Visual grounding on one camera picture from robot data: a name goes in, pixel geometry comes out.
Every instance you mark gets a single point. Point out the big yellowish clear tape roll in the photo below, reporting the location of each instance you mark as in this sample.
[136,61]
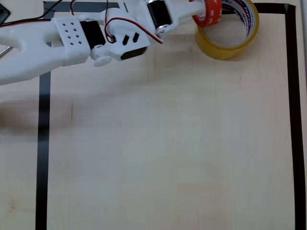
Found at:
[216,51]

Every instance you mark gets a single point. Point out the metal screwdriver shaft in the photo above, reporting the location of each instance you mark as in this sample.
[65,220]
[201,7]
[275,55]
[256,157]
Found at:
[5,50]

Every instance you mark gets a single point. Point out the small red tape roll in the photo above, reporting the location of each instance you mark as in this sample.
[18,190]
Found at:
[211,16]

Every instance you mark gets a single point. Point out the flat black object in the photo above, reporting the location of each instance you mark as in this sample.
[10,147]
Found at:
[3,14]

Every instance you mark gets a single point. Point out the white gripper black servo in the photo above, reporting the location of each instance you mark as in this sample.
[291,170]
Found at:
[159,15]

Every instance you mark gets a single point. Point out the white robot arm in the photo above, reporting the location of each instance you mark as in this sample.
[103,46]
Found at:
[24,48]

